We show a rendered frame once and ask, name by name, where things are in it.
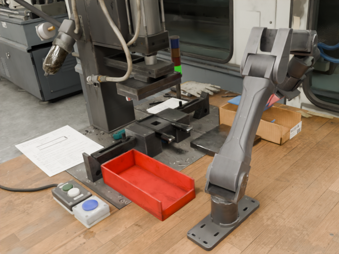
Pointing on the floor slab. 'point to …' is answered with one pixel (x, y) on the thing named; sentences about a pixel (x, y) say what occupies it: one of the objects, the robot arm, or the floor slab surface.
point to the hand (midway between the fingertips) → (269, 104)
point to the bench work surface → (99, 243)
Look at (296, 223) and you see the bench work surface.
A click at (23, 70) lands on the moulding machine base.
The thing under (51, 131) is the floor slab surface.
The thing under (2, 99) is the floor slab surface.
